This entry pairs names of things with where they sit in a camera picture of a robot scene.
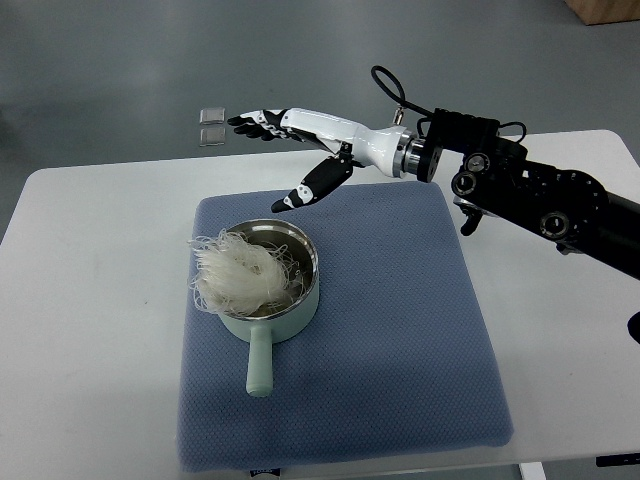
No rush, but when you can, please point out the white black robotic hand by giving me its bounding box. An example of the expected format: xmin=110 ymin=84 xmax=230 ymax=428
xmin=228 ymin=108 xmax=415 ymax=213

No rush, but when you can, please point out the white vermicelli nest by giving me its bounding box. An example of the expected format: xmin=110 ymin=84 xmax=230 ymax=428
xmin=189 ymin=230 xmax=307 ymax=317

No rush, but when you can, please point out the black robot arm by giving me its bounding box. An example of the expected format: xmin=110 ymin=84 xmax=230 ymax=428
xmin=394 ymin=109 xmax=639 ymax=278

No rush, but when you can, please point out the mint green steel pot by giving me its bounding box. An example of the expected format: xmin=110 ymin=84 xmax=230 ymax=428
xmin=219 ymin=219 xmax=320 ymax=397

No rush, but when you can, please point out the lower clear floor plate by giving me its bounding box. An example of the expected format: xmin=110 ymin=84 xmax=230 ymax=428
xmin=199 ymin=127 xmax=226 ymax=147

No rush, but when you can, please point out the clear floor plate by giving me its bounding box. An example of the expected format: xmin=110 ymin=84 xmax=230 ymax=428
xmin=199 ymin=127 xmax=226 ymax=147
xmin=199 ymin=107 xmax=226 ymax=125

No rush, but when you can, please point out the upper clear floor plate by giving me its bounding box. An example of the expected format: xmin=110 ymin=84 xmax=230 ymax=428
xmin=199 ymin=107 xmax=226 ymax=125

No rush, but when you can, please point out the blue quilted mat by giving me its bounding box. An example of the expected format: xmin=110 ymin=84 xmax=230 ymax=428
xmin=177 ymin=182 xmax=513 ymax=472

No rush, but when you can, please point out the brown cardboard box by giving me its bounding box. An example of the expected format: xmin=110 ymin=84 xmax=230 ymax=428
xmin=565 ymin=0 xmax=639 ymax=26

